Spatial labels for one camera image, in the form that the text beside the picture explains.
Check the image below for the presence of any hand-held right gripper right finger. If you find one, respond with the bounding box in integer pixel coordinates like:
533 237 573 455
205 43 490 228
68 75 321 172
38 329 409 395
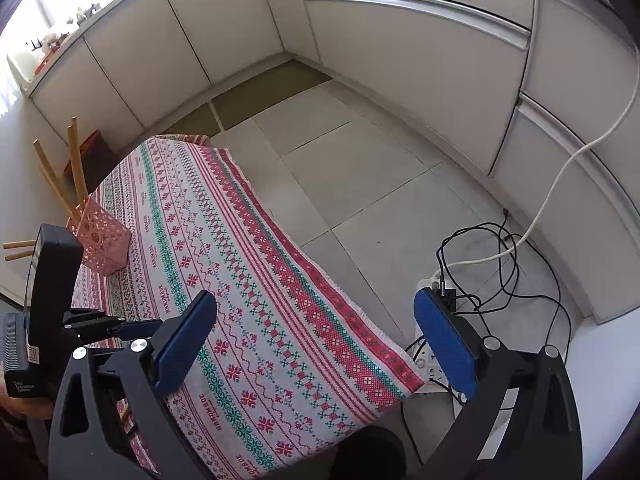
413 287 584 480

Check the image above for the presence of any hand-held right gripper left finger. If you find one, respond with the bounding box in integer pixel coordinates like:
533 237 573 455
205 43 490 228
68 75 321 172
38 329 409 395
47 289 218 480

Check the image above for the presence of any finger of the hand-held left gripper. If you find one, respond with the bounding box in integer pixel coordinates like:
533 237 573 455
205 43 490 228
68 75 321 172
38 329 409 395
62 309 168 348

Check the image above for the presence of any pink lattice utensil holder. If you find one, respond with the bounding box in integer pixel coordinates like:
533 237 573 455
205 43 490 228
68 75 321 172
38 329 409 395
69 197 132 277

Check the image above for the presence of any person's left hand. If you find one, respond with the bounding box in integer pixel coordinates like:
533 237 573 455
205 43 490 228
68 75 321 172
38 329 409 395
0 394 53 423

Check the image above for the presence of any white power strip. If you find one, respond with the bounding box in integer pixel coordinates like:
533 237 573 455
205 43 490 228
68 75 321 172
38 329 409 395
406 271 483 406

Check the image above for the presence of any black plug adapter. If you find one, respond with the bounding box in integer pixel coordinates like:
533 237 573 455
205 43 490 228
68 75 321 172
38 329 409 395
430 282 458 311

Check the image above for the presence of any patterned striped tablecloth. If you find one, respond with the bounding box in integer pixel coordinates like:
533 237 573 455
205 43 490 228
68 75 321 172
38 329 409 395
70 134 426 480

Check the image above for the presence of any dark trash bin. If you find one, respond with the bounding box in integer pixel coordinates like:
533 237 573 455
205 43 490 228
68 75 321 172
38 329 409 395
62 129 120 198

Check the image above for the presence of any olive floor mat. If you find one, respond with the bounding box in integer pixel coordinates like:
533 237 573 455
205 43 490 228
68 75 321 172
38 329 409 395
162 102 221 136
210 59 333 131

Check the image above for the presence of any red bowl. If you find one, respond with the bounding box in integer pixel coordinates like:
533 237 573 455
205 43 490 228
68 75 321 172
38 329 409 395
34 50 65 75

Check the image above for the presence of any white kitchen countertop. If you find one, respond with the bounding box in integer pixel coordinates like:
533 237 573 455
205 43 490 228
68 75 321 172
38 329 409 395
20 0 261 93

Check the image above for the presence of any row of white kitchen cabinets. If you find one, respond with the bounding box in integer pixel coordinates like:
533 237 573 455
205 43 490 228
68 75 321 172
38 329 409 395
27 0 640 326

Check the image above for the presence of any black cable bundle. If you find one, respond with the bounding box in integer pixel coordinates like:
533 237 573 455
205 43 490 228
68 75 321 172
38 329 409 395
436 209 573 361

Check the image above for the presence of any white power cable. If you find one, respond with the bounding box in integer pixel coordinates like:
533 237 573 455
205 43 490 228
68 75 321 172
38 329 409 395
432 87 632 281

